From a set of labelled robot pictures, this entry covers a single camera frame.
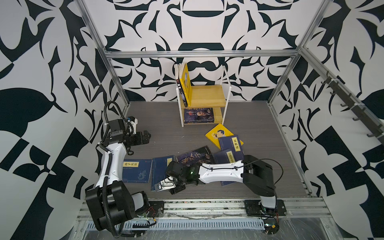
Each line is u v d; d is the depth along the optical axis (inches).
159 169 33.8
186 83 33.4
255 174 20.3
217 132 40.1
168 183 26.5
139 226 28.6
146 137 29.4
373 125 21.8
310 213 29.2
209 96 41.4
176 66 31.9
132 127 27.5
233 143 37.0
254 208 29.0
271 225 28.0
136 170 33.9
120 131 24.6
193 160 35.1
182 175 24.0
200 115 41.2
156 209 29.1
